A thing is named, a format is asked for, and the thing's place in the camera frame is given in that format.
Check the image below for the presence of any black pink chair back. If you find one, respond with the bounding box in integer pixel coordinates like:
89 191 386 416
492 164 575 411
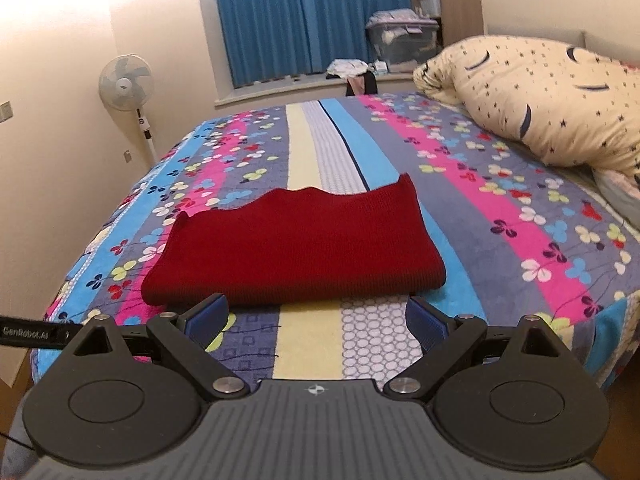
346 70 378 96

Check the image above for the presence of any blue curtain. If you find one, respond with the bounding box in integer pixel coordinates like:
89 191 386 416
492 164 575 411
217 0 410 87

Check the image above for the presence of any pile of white clothes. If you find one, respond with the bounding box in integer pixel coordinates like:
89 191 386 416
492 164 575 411
326 58 370 79

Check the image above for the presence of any white wall socket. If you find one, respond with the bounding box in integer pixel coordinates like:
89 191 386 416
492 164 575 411
0 101 13 122

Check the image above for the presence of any cream star moon pillow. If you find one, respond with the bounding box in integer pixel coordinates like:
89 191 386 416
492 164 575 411
413 35 639 182

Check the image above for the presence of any red knit sweater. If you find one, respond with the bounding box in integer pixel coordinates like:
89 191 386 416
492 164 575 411
141 174 446 309

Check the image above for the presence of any white standing fan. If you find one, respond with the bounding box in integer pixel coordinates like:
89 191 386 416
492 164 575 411
98 54 158 164

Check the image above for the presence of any clear plastic storage bin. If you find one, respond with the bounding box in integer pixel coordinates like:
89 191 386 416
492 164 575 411
366 9 440 73

